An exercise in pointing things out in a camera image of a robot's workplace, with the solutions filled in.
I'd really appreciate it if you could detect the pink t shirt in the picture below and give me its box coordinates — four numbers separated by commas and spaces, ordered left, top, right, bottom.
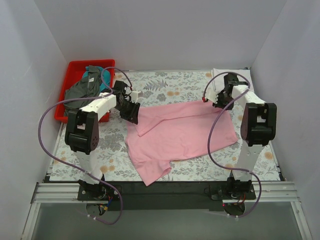
125, 100, 238, 186

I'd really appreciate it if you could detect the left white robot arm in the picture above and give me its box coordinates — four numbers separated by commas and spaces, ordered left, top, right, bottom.
64, 81, 141, 200

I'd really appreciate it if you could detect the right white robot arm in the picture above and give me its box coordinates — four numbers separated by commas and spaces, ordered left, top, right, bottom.
212, 71, 277, 199

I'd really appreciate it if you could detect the folded white t shirt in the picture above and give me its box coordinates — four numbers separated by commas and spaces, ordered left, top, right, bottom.
211, 67, 255, 92

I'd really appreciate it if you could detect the floral table mat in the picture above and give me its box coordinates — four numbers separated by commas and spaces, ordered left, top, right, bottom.
47, 71, 281, 182

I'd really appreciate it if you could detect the teal t shirt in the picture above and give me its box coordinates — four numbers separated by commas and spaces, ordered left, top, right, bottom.
82, 65, 111, 92

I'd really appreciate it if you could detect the grey t shirt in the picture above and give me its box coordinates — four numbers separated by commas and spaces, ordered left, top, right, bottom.
63, 65, 106, 116

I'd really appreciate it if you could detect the red plastic bin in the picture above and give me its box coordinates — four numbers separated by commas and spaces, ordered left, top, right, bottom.
54, 59, 116, 124

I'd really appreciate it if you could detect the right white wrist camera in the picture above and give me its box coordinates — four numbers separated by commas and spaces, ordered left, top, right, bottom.
202, 89, 219, 104

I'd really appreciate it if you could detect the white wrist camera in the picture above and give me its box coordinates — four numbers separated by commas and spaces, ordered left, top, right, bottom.
202, 89, 219, 104
129, 90, 143, 103

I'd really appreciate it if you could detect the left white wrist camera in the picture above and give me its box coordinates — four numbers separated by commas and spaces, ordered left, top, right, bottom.
129, 90, 143, 103

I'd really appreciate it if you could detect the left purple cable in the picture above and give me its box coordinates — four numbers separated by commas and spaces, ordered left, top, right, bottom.
37, 66, 135, 226

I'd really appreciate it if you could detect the purple cable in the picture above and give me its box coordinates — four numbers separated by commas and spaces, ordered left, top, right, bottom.
37, 66, 135, 226
202, 72, 263, 219

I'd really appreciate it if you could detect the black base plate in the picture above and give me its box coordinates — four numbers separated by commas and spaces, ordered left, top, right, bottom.
77, 180, 257, 211

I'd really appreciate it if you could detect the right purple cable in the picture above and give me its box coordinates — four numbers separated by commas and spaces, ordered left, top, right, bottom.
202, 72, 263, 219

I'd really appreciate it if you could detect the aluminium rail frame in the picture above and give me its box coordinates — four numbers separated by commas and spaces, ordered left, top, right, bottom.
21, 181, 312, 240

